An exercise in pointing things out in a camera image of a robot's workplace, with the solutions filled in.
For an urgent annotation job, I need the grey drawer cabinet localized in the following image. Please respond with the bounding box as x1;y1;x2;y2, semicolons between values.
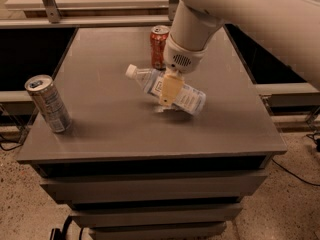
17;27;286;240

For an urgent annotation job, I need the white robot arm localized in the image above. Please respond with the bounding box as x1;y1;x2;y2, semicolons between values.
160;0;320;106

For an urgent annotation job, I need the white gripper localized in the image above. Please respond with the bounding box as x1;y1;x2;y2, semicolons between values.
159;35;206;106

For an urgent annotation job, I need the black floor cable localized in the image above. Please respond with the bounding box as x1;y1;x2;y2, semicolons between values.
0;130;24;152
271;158;320;187

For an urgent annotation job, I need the silver energy drink can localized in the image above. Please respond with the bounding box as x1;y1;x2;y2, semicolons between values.
25;75;71;133

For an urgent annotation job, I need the metal railing frame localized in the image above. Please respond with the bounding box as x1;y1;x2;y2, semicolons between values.
0;0;179;29

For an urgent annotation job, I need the black floor cable right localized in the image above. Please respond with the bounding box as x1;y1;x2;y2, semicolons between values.
271;158;320;187

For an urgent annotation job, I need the clear blue-labelled plastic bottle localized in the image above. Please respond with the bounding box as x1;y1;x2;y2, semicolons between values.
126;64;206;116

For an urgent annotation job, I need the red soda can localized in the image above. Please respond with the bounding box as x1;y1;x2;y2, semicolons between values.
150;25;169;70

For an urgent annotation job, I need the black floor cable left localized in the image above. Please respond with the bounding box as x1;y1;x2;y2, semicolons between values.
0;130;24;152

